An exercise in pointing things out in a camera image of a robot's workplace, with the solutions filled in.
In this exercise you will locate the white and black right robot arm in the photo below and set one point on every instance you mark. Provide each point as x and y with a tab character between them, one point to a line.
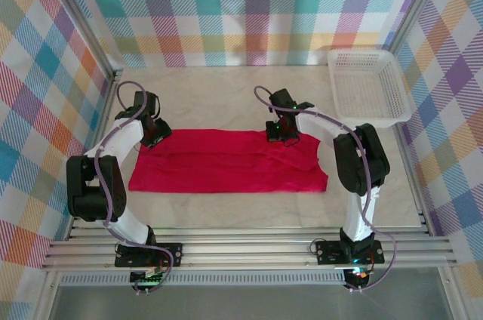
320	124

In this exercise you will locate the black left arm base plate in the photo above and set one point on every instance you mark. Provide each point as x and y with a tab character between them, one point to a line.
175	248

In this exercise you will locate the red t-shirt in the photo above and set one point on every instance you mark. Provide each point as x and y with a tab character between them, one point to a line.
226	169

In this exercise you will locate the aluminium frame post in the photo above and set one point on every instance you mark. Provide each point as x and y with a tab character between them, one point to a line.
83	14
416	5

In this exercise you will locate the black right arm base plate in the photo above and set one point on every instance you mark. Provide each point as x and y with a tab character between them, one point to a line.
328	250

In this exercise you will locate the aluminium slotted base rail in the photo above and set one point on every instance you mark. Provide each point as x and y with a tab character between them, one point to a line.
245	252

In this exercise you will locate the white perforated plastic basket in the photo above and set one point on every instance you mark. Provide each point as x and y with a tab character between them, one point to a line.
368	86

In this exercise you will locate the aluminium side rail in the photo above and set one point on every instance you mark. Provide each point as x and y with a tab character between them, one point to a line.
106	105
411	176

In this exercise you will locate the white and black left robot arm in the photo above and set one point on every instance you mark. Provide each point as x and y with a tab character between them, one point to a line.
124	139

